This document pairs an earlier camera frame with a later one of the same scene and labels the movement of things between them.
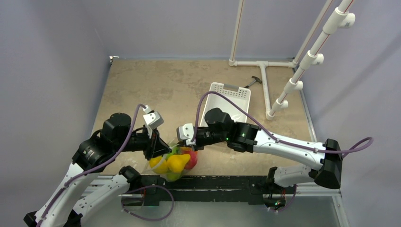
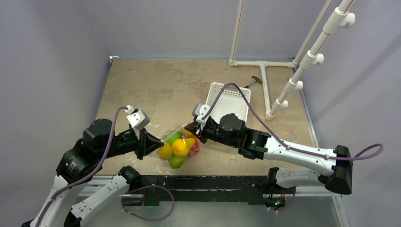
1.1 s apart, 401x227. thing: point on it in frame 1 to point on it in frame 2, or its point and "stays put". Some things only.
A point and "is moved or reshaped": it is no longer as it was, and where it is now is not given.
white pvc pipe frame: [342, 18] stays put
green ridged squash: [175, 150] to [176, 136]
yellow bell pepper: [177, 162] is moved or reshaped
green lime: [173, 177] to [177, 161]
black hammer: [257, 80] stays put
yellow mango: [159, 164] is moved or reshaped
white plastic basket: [240, 95] stays put
